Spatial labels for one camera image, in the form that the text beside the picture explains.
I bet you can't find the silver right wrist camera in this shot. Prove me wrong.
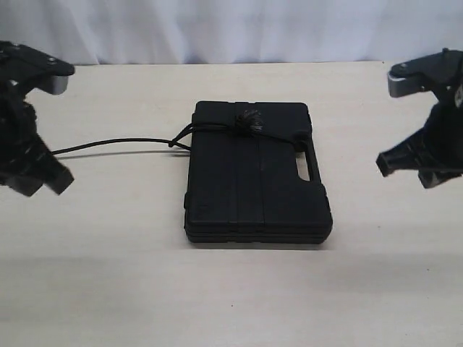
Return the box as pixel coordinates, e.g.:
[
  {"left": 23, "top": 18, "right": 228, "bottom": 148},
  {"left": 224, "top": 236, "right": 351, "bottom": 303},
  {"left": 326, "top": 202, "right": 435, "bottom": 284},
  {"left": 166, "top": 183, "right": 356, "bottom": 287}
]
[{"left": 387, "top": 72, "right": 429, "bottom": 98}]

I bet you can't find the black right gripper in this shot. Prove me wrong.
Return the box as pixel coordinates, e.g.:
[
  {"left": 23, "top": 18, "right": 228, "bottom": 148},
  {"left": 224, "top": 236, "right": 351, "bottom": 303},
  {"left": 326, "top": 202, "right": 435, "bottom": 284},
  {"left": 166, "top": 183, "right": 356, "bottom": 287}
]
[{"left": 376, "top": 48, "right": 462, "bottom": 189}]

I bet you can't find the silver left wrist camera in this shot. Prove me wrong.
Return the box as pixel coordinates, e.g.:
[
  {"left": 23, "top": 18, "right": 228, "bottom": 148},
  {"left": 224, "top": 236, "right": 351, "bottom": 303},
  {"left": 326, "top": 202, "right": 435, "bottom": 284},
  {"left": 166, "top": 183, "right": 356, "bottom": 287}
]
[{"left": 38, "top": 75, "right": 69, "bottom": 95}]

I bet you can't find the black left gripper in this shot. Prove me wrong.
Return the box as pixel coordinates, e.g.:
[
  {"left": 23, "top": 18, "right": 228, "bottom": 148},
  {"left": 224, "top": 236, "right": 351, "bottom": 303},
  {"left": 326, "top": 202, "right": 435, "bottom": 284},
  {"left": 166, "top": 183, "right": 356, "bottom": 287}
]
[{"left": 1, "top": 40, "right": 75, "bottom": 197}]

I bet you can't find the white curtain backdrop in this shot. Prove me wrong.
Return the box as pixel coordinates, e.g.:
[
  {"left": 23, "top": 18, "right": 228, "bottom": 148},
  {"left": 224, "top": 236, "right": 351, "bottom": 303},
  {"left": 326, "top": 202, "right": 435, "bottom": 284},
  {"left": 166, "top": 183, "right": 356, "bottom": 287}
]
[{"left": 1, "top": 1, "right": 462, "bottom": 64}]

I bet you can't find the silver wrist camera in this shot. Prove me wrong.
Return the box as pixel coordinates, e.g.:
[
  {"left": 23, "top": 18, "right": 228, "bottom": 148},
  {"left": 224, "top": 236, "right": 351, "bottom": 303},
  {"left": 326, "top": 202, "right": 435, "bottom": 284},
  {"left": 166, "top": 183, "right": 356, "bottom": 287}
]
[
  {"left": 38, "top": 75, "right": 69, "bottom": 95},
  {"left": 387, "top": 72, "right": 429, "bottom": 98}
]

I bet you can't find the black cord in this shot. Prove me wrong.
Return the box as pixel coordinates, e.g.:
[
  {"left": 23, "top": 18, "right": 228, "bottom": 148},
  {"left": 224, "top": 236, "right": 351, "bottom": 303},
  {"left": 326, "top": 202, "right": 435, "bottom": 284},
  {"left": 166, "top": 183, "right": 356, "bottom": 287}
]
[{"left": 50, "top": 109, "right": 308, "bottom": 158}]

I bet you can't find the black plastic case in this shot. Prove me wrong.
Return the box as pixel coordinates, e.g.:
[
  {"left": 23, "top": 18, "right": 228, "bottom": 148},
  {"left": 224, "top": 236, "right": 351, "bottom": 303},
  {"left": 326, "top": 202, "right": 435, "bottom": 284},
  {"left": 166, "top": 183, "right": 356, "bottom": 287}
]
[{"left": 184, "top": 100, "right": 333, "bottom": 244}]

